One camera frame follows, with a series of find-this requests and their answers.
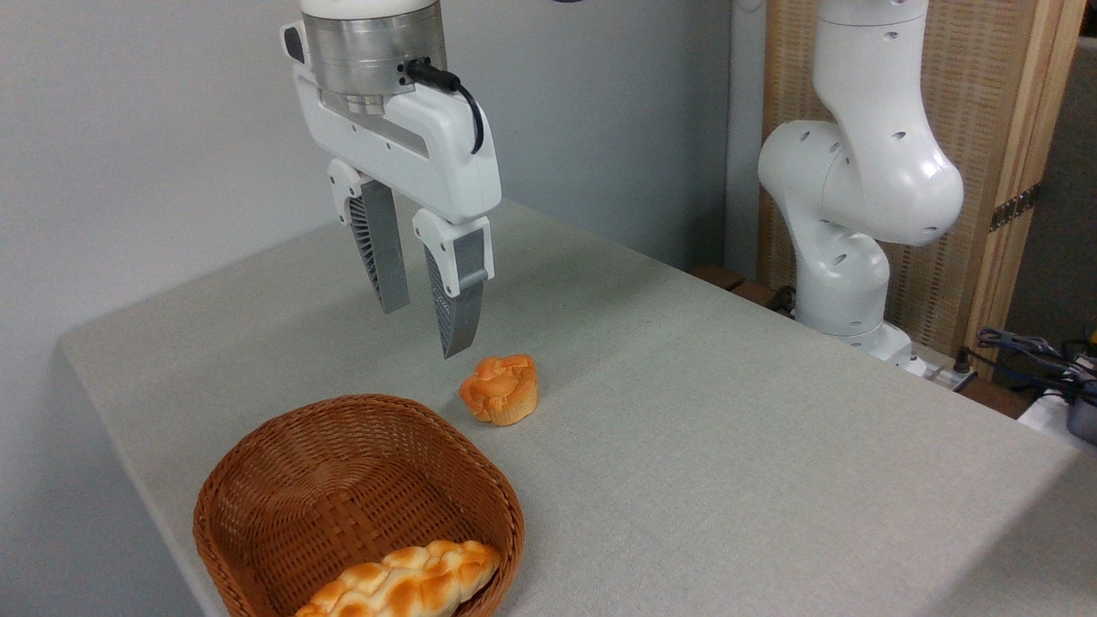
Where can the round muffin-shaped bread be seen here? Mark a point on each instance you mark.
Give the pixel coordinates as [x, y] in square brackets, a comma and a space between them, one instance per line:
[501, 390]

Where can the white power strip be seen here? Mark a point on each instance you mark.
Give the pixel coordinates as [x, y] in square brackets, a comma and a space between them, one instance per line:
[943, 373]

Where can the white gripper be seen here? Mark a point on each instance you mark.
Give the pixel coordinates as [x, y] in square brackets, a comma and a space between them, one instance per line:
[446, 163]

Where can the metal screen hinge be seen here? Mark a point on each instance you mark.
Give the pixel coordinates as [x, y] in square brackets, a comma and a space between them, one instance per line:
[1016, 207]

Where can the long braided bread loaf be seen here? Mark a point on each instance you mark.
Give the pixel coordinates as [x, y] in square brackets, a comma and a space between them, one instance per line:
[403, 583]

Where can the brown wooden bench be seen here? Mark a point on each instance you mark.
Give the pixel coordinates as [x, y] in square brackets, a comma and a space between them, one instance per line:
[728, 281]

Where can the grey tablecloth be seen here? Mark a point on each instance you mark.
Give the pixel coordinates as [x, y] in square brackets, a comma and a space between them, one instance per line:
[728, 446]

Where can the brown woven wicker basket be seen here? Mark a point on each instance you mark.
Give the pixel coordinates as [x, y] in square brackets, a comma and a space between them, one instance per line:
[343, 480]

